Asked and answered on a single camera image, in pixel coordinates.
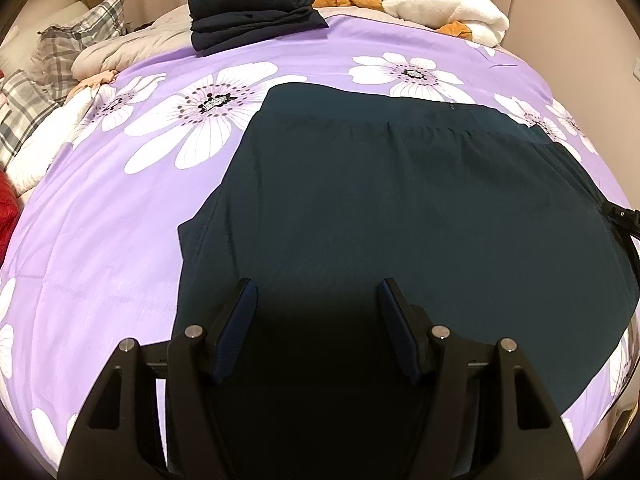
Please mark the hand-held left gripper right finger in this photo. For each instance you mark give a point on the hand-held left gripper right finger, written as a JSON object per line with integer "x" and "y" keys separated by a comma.
{"x": 400, "y": 330}

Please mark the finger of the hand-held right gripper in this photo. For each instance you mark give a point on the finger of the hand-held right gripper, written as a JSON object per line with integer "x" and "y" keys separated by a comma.
{"x": 620, "y": 212}

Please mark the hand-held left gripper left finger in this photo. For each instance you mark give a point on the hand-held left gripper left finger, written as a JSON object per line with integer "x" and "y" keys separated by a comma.
{"x": 235, "y": 330}

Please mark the navy zip jacket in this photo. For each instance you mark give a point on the navy zip jacket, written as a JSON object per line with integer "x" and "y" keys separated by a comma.
{"x": 400, "y": 200}

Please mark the folded navy clothes stack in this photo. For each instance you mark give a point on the folded navy clothes stack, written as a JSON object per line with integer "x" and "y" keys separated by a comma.
{"x": 250, "y": 5}

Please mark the purple floral bed sheet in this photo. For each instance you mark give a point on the purple floral bed sheet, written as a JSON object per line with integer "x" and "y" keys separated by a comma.
{"x": 125, "y": 220}

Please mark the red pillow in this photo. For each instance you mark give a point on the red pillow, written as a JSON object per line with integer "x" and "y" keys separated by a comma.
{"x": 5, "y": 205}

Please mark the white duvet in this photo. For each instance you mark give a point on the white duvet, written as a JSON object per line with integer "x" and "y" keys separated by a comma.
{"x": 47, "y": 132}

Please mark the white plush blanket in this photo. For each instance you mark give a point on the white plush blanket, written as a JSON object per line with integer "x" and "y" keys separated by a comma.
{"x": 440, "y": 0}

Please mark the peach cloth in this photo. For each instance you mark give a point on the peach cloth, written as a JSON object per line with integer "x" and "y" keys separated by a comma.
{"x": 95, "y": 81}

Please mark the beige quilt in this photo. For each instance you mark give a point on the beige quilt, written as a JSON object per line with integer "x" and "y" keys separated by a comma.
{"x": 125, "y": 50}

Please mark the grey plaid pillow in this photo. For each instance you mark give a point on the grey plaid pillow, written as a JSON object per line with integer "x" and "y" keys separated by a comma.
{"x": 20, "y": 107}
{"x": 80, "y": 35}

